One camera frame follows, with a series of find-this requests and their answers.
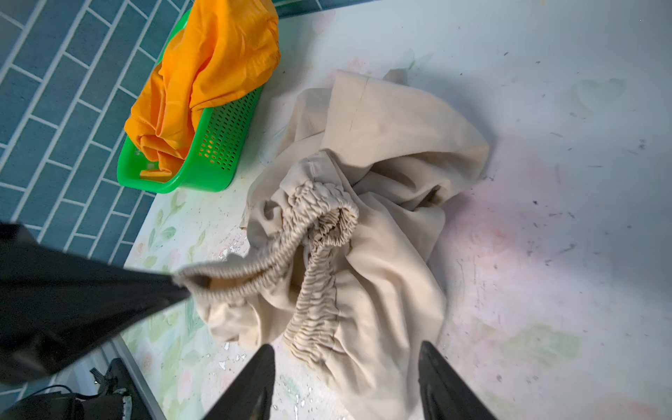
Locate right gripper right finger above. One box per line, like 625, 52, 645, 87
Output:
418, 341, 495, 420

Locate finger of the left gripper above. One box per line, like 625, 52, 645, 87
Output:
1, 223, 190, 386

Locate green plastic basket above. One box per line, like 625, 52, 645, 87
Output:
117, 8, 265, 194

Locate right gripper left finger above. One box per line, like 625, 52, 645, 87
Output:
203, 344, 276, 420

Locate orange shorts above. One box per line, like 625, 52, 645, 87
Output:
125, 1, 281, 182

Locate beige shorts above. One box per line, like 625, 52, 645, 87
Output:
174, 69, 489, 419

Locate aluminium side rail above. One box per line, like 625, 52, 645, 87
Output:
110, 335, 166, 420

